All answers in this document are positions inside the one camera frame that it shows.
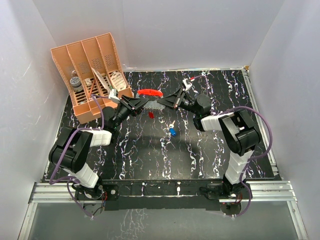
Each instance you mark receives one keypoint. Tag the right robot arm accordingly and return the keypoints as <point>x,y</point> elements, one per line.
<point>240,134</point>

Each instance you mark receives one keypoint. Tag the key with blue tag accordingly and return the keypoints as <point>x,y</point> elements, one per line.
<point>171,128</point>

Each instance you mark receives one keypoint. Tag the orange pencil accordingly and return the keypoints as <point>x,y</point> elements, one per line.
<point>90,83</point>

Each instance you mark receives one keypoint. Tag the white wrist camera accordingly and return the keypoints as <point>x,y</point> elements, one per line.
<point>113,96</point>
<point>187,84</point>

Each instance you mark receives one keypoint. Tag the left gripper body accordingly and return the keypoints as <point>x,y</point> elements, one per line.
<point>123,112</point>

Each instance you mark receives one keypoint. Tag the aluminium frame rail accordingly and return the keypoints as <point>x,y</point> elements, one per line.
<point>139,214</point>

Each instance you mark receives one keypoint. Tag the key with red tag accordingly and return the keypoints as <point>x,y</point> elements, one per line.
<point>151,115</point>

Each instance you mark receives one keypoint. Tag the white labelled packet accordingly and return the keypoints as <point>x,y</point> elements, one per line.
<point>117,80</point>

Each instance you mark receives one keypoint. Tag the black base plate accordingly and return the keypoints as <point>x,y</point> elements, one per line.
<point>160,193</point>

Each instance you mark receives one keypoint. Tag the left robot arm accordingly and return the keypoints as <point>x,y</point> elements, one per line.
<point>70,151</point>

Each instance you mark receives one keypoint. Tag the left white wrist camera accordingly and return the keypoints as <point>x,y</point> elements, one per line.
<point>113,96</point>

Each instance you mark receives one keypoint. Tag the white paper card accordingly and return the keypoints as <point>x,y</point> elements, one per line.
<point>101,80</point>

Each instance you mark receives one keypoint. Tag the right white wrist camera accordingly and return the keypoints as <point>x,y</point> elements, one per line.
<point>187,84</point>

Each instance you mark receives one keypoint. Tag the grey round jar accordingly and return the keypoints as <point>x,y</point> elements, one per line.
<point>76,84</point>

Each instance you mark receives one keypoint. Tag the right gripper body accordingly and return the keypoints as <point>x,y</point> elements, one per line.
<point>187,104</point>

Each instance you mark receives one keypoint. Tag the pink desk organizer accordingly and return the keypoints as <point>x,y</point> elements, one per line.
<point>77,60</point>

